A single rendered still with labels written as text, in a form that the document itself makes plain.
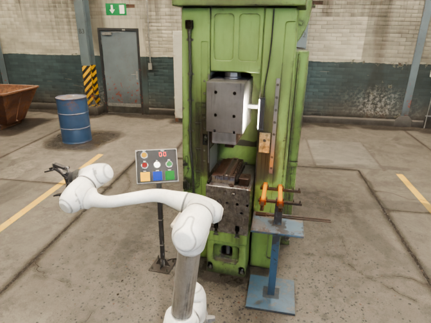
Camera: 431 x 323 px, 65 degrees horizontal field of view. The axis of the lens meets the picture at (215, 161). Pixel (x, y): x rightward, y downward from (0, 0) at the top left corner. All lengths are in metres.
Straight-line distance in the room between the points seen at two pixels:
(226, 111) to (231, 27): 0.64
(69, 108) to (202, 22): 4.61
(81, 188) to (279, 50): 1.76
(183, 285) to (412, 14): 8.19
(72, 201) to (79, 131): 5.56
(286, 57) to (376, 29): 6.21
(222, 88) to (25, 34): 8.33
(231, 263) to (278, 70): 1.74
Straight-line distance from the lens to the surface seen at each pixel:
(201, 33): 2.80
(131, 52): 9.18
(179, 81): 8.18
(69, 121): 7.06
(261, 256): 3.35
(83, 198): 1.59
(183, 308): 1.67
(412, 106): 9.31
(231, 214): 2.93
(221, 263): 3.25
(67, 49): 9.92
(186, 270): 1.52
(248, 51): 2.73
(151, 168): 2.83
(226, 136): 2.73
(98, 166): 1.68
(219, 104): 2.68
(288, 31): 2.70
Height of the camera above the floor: 2.14
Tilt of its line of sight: 21 degrees down
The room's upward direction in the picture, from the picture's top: 1 degrees clockwise
